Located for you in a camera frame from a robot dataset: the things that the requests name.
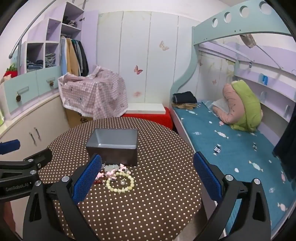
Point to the folded black clothes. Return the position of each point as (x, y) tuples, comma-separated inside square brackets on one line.
[(185, 97)]

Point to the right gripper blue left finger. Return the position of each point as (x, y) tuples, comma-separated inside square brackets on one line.
[(41, 220)]

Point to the teal drawer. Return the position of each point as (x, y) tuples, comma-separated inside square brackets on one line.
[(21, 89), (47, 79)]

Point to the hanging clothes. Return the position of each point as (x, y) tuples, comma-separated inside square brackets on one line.
[(73, 58)]

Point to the pink charm keychain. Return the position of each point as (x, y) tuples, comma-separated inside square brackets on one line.
[(102, 176)]

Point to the pink checkered cloth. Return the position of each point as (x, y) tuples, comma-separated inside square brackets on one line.
[(101, 94)]

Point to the red storage box white lid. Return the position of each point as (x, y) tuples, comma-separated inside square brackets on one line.
[(155, 112)]

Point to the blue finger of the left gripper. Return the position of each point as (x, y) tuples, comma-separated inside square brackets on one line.
[(9, 146)]

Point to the cardboard box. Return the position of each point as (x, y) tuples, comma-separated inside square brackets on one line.
[(74, 118)]

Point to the white jade pendant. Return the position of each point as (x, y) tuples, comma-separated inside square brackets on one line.
[(109, 168)]

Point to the blue patterned mattress sheet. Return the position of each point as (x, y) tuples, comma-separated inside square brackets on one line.
[(243, 155)]

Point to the lilac shelf unit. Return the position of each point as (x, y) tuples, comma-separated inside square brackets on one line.
[(66, 20)]

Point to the grey metal tin box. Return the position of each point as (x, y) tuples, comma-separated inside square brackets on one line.
[(114, 145)]

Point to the brown polka dot tablecloth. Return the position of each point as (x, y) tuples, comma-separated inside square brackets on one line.
[(162, 198)]

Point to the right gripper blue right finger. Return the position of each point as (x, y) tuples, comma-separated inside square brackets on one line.
[(252, 221)]

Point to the teal bunk bed frame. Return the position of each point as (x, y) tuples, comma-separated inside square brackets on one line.
[(249, 17)]

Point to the pink green plush toy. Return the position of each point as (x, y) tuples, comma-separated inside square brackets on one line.
[(245, 112)]

